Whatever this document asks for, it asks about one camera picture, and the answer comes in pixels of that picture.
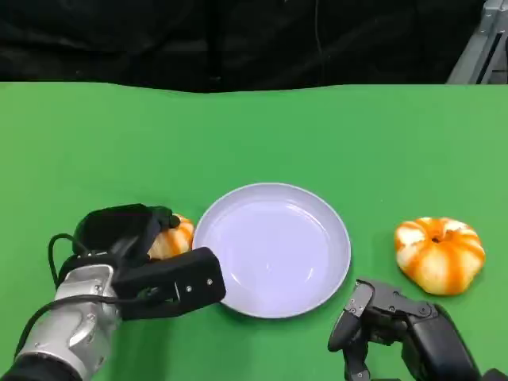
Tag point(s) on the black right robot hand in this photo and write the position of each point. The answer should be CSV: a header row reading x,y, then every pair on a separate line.
x,y
432,345

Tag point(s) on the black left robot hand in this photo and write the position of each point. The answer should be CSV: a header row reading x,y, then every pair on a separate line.
x,y
115,226

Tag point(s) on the orange white toy bread roll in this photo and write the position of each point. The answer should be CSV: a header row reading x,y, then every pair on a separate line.
x,y
174,240
440,256

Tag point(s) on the lilac plate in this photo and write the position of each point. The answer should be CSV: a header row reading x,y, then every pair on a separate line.
x,y
274,254

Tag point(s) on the green table cloth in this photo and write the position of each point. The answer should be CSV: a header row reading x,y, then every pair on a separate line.
x,y
254,139

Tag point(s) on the black backdrop curtain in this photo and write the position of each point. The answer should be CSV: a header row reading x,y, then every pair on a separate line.
x,y
198,39

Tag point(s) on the grey metal frame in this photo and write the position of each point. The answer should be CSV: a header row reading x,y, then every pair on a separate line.
x,y
484,43

